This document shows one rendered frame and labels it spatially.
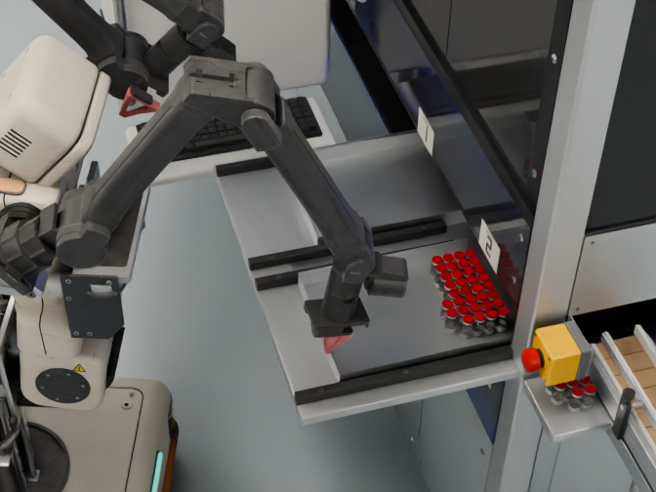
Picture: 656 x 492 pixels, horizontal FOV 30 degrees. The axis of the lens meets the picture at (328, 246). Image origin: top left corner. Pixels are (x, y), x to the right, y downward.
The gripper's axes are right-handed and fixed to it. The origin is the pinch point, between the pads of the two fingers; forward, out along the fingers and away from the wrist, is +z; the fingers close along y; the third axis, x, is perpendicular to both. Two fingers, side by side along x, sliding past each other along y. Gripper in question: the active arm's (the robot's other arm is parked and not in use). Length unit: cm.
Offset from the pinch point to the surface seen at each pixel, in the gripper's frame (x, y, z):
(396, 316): 6.8, 15.9, 0.9
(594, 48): -13, 21, -70
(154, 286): 113, 0, 93
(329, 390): -7.9, -1.7, 2.2
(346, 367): -2.2, 3.4, 3.1
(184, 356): 85, 3, 93
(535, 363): -20.1, 27.6, -13.8
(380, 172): 47, 26, -1
